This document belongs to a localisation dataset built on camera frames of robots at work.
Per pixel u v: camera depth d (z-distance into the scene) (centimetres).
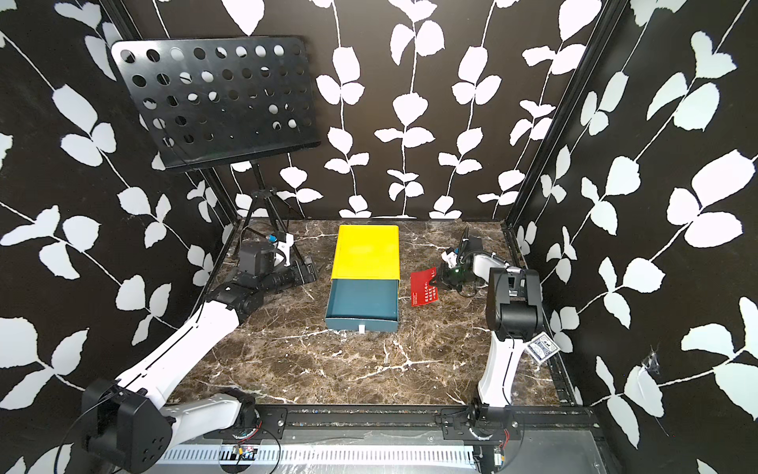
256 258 58
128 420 38
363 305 79
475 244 86
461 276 87
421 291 98
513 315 55
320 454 70
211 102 69
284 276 68
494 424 70
